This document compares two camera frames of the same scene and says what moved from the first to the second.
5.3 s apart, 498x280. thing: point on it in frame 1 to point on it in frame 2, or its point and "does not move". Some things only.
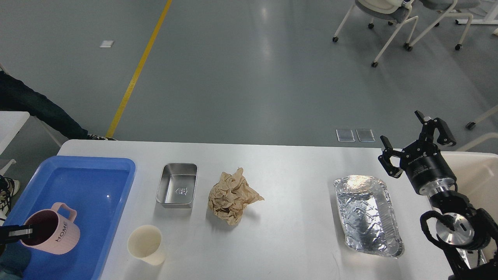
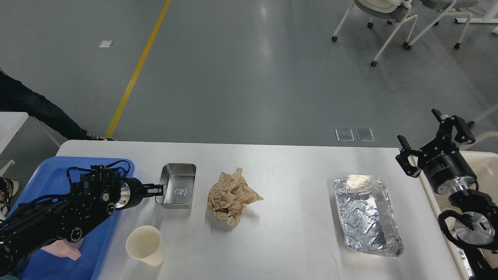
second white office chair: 451,7 does not move
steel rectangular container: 177,185 does not move
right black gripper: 427,169 to 445,168
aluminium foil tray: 371,224 does not move
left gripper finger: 9,233 to 156,194
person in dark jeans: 16,95 does not move
